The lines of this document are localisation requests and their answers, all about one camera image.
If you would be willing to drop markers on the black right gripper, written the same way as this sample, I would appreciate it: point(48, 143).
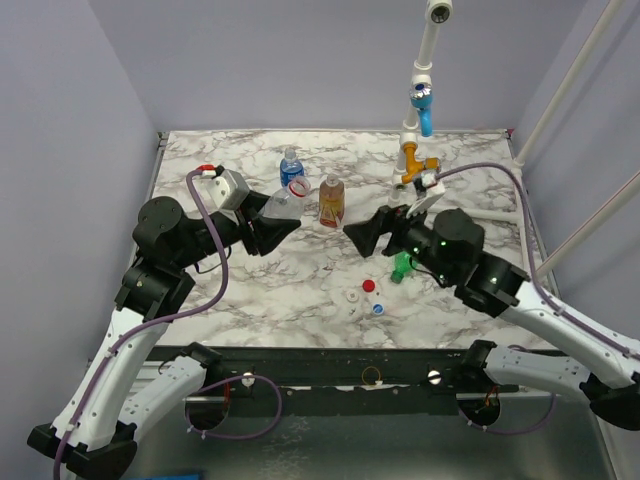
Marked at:
point(391, 233)

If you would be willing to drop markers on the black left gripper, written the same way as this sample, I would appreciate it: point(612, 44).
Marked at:
point(267, 233)

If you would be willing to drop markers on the clear bottle red cap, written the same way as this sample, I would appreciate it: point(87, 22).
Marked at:
point(288, 203)

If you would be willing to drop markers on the gold red label bottle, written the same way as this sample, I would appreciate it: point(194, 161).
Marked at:
point(331, 201)

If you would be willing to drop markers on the green plastic bottle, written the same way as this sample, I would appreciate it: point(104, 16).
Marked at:
point(402, 267)

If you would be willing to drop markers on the blue label Pocari bottle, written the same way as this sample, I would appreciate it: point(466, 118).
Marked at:
point(290, 166)

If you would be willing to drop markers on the white bottle cap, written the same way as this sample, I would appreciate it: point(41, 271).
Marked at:
point(352, 296)

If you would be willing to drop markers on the white blue Pocari cap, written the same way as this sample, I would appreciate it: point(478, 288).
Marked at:
point(378, 309)

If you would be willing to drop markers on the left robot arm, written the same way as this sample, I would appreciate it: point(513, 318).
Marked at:
point(98, 433)

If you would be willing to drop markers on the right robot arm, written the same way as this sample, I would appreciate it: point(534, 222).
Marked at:
point(598, 365)

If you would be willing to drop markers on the orange pipe valve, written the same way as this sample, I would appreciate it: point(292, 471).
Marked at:
point(414, 166)

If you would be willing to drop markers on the blue pipe valve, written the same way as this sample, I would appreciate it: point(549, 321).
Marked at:
point(420, 111)

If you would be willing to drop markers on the white diagonal pole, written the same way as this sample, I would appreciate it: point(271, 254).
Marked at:
point(586, 35)

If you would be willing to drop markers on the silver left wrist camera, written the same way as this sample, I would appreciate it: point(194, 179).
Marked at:
point(226, 188)

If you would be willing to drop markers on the black mounting rail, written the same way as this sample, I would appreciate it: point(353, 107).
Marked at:
point(336, 382)

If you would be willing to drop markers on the white PVC pipe frame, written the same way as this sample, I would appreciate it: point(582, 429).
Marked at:
point(438, 13)

